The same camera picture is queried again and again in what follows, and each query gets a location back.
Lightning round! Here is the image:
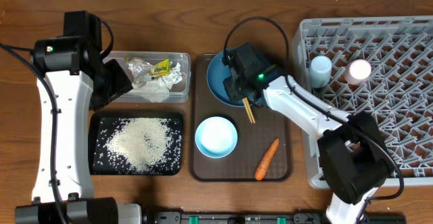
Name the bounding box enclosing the light blue cup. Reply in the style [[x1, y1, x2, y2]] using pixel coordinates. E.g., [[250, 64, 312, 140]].
[[309, 55, 332, 89]]

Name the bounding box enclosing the pink cup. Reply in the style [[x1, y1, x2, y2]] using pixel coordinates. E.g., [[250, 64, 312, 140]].
[[343, 60, 372, 85]]

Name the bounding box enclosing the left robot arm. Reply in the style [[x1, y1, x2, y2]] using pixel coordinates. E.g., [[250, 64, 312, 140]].
[[15, 11, 144, 223]]

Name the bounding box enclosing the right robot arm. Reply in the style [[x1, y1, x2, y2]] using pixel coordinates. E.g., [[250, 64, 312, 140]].
[[222, 43, 394, 223]]

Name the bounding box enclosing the clear plastic waste bin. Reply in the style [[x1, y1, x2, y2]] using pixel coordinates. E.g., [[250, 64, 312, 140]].
[[104, 51, 191, 104]]

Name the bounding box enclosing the black waste tray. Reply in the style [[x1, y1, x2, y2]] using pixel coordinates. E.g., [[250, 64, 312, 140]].
[[87, 110, 185, 177]]

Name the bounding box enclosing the grey dishwasher rack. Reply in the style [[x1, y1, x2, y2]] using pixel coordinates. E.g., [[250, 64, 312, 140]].
[[292, 16, 432, 186]]

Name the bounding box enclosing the dark blue plate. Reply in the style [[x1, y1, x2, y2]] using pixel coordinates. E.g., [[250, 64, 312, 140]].
[[206, 51, 244, 108]]

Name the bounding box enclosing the crumpled silver foil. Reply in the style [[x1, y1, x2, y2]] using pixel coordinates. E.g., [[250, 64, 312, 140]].
[[125, 58, 152, 85]]

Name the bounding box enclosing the crumpled white tissue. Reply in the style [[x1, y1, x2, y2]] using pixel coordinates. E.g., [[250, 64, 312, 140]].
[[128, 62, 186, 103]]

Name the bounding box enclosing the brown serving tray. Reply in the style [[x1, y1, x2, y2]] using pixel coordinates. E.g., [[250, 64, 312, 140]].
[[189, 54, 293, 182]]

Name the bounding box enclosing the yellow snack wrapper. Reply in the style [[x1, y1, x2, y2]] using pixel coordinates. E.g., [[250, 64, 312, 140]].
[[149, 59, 170, 78]]

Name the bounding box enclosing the light blue bowl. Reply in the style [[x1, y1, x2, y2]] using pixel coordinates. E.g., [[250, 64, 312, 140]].
[[194, 116, 238, 158]]

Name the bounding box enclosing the pile of rice grains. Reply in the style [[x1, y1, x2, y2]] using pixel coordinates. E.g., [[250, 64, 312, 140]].
[[97, 117, 182, 174]]

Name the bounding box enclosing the orange carrot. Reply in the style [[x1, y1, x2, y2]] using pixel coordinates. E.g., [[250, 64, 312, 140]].
[[254, 138, 279, 181]]

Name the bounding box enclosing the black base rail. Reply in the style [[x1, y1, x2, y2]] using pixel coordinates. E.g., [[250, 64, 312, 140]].
[[145, 211, 407, 224]]

